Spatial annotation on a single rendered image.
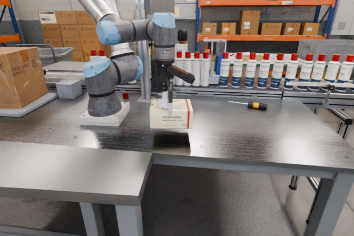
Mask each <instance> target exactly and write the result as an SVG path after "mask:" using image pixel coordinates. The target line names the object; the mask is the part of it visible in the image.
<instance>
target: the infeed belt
mask: <svg viewBox="0 0 354 236"><path fill-rule="evenodd" d="M65 79H67V78H45V80H46V82H60V81H63V80H65ZM67 80H78V79H67ZM79 80H81V83H84V84H86V82H85V80H83V79H79ZM121 85H136V86H141V82H138V81H137V82H136V84H129V83H126V84H121ZM173 87H189V88H203V89H229V90H255V91H281V92H282V90H281V89H280V88H279V89H278V90H273V89H270V87H269V86H266V89H259V88H257V86H253V88H244V85H240V88H232V87H231V85H228V87H219V84H209V86H207V87H202V86H198V87H195V86H184V85H182V86H177V85H174V86H173Z"/></svg>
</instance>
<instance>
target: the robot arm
mask: <svg viewBox="0 0 354 236"><path fill-rule="evenodd" d="M78 1H79V2H80V4H81V5H82V6H83V7H84V9H85V10H86V11H87V13H88V14H89V16H90V17H91V18H92V20H93V21H94V22H95V23H96V25H97V26H96V33H97V36H98V37H99V41H100V42H101V43H102V44H104V45H110V48H111V51H112V54H111V55H110V59H109V58H98V59H95V60H91V61H89V62H87V63H85V64H84V65H83V72H84V74H83V75H84V77H85V82H86V87H87V91H88V96H89V99H88V107H87V110H88V114H89V115H90V116H93V117H105V116H110V115H113V114H116V113H118V112H119V111H120V110H121V109H122V104H121V102H120V100H119V98H118V96H117V94H116V92H115V86H116V85H120V84H124V83H128V82H133V81H135V80H138V79H139V78H140V77H141V76H142V73H143V64H142V61H141V59H140V58H139V57H138V56H136V55H135V54H134V51H132V50H131V49H130V47H129V42H137V41H145V40H150V41H154V58H155V59H151V91H152V92H157V93H158V95H160V96H162V99H161V100H159V101H157V102H156V105H157V106H158V107H161V108H164V109H168V110H169V117H171V115H172V113H173V92H172V90H173V78H174V76H176V77H178V78H180V79H182V80H184V81H185V82H187V83H189V84H193V82H194V81H195V77H194V75H193V74H191V73H189V72H186V71H184V70H182V69H180V68H178V67H176V66H175V65H173V63H174V58H175V18H174V14H173V13H154V14H153V18H152V19H146V18H139V19H130V20H129V19H128V20H122V18H121V14H120V10H119V7H118V4H117V0H78ZM162 65H163V66H162Z"/></svg>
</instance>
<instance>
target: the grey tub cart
mask: <svg viewBox="0 0 354 236"><path fill-rule="evenodd" d="M18 46H50V47H51V48H38V52H39V55H40V59H41V63H42V67H44V66H48V65H51V64H54V63H58V62H61V61H65V62H73V56H72V51H73V50H74V48H72V47H58V48H53V47H52V45H51V44H17V45H15V47H18Z"/></svg>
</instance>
